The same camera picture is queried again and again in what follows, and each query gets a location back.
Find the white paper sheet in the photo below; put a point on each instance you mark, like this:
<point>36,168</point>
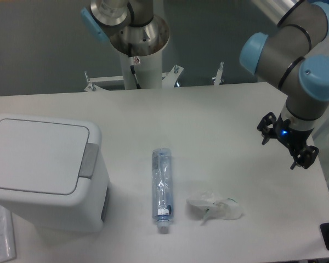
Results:
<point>7,240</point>

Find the empty clear plastic bottle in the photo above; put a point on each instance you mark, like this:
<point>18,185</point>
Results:
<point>162,189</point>

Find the white plastic trash can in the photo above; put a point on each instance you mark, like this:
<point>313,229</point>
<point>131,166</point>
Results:
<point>40,159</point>

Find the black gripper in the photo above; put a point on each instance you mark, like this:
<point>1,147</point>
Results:
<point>295,140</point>

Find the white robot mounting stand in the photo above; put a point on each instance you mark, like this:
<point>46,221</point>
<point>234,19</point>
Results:
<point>138,72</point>

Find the crumpled white plastic wrapper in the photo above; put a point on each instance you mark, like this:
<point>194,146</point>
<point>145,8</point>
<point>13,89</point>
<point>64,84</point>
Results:
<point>211,205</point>

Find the grey trash can push button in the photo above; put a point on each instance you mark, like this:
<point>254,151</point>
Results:
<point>89,161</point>

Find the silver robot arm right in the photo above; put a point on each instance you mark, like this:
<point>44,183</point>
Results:
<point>284,61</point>

